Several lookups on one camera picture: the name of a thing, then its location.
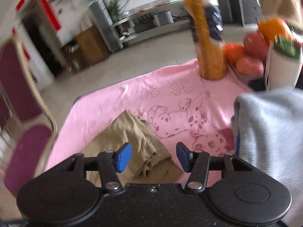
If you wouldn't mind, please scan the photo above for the khaki jacket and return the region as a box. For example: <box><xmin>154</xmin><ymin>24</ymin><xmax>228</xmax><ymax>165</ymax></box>
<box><xmin>82</xmin><ymin>110</ymin><xmax>183</xmax><ymax>186</ymax></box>

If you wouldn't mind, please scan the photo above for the pink cartoon blanket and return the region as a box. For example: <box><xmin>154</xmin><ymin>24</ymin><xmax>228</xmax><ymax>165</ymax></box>
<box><xmin>46</xmin><ymin>60</ymin><xmax>250</xmax><ymax>169</ymax></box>

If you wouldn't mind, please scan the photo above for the light blue knit sweater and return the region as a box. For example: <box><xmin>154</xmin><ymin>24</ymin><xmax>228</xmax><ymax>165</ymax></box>
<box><xmin>231</xmin><ymin>88</ymin><xmax>302</xmax><ymax>226</ymax></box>

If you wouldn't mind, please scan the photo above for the maroon banquet chair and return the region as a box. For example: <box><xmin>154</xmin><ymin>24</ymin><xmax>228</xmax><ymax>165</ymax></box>
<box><xmin>1</xmin><ymin>36</ymin><xmax>58</xmax><ymax>196</ymax></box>

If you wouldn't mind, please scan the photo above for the pink peach fruit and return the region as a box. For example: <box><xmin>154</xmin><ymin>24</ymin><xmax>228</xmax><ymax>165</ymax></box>
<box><xmin>236</xmin><ymin>56</ymin><xmax>264</xmax><ymax>76</ymax></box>

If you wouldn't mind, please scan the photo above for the wooden cabinet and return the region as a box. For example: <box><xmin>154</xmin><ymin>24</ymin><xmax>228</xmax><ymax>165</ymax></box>
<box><xmin>62</xmin><ymin>26</ymin><xmax>110</xmax><ymax>73</ymax></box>

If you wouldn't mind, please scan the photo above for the small orange tangerine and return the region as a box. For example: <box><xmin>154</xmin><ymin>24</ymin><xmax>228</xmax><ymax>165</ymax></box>
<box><xmin>225</xmin><ymin>43</ymin><xmax>246</xmax><ymax>67</ymax></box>

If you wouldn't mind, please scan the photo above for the red apple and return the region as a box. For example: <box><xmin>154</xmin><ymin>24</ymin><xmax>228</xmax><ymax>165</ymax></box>
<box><xmin>243</xmin><ymin>32</ymin><xmax>269</xmax><ymax>61</ymax></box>

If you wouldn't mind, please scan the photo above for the white cup green lid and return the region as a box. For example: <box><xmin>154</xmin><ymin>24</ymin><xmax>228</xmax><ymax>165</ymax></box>
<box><xmin>265</xmin><ymin>35</ymin><xmax>302</xmax><ymax>91</ymax></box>

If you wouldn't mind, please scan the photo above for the long metal tv shelf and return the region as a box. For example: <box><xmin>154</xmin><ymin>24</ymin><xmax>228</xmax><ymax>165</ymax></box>
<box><xmin>111</xmin><ymin>0</ymin><xmax>190</xmax><ymax>46</ymax></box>

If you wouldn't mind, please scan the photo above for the grey tall speaker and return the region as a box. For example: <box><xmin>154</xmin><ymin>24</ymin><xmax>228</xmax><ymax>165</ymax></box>
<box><xmin>88</xmin><ymin>0</ymin><xmax>123</xmax><ymax>53</ymax></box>

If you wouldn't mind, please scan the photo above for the large orange fruit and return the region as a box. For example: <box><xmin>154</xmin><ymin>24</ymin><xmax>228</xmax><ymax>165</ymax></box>
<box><xmin>258</xmin><ymin>17</ymin><xmax>292</xmax><ymax>44</ymax></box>

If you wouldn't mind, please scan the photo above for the green potted plant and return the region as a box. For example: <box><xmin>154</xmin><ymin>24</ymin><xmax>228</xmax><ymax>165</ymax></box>
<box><xmin>106</xmin><ymin>0</ymin><xmax>124</xmax><ymax>22</ymax></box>

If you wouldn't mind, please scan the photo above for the orange juice bottle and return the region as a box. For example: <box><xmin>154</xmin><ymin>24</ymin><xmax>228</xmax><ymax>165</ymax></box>
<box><xmin>184</xmin><ymin>0</ymin><xmax>227</xmax><ymax>80</ymax></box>

